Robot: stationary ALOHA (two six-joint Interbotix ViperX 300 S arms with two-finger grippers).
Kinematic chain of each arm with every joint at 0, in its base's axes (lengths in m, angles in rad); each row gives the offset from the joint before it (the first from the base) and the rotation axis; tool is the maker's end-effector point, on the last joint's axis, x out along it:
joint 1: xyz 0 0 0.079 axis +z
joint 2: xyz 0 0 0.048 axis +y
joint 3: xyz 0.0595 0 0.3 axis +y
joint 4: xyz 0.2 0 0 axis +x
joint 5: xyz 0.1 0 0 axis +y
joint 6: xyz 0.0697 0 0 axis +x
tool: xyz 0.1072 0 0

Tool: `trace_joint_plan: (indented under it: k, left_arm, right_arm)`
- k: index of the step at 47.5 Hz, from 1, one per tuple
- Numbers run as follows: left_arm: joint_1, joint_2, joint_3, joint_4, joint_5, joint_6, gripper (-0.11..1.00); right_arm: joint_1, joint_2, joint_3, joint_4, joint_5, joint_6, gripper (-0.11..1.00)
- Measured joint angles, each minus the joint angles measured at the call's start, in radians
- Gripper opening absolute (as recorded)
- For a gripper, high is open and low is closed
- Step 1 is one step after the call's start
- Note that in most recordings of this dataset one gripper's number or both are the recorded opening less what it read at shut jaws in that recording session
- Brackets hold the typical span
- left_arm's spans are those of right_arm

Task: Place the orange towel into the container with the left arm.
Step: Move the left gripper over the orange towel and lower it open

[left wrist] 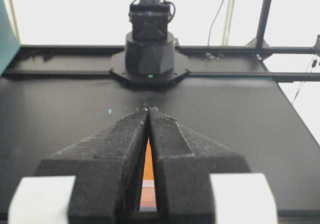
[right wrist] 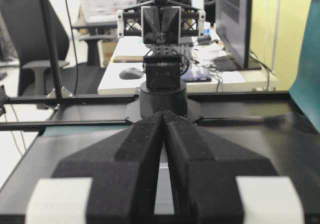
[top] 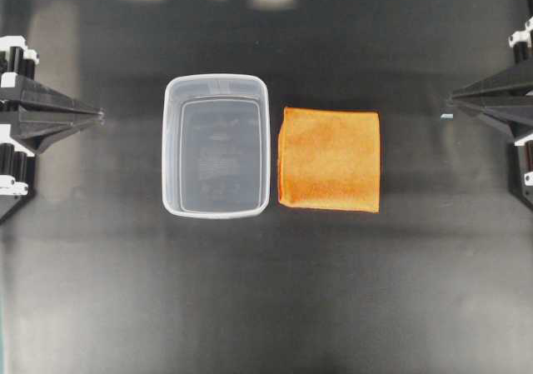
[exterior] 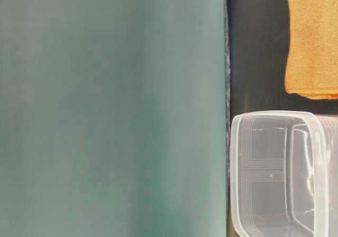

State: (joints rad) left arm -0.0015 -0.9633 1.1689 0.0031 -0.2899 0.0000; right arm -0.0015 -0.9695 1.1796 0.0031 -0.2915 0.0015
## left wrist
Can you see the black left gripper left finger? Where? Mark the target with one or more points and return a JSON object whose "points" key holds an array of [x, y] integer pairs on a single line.
{"points": [[108, 167]]}

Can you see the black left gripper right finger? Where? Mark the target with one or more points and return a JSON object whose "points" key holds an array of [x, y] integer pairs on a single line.
{"points": [[183, 160]]}

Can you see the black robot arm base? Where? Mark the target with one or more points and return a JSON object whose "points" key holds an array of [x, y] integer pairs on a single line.
{"points": [[150, 57]]}

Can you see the orange towel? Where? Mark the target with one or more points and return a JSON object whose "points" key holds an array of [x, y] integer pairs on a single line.
{"points": [[148, 194]]}

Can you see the teal panel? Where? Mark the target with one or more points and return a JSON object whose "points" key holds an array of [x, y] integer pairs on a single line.
{"points": [[9, 43]]}

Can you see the black aluminium frame rail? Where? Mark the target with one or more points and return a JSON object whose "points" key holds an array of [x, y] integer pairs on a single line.
{"points": [[103, 62]]}

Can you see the black vertical frame post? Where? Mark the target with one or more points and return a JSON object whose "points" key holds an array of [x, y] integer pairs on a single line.
{"points": [[258, 41]]}

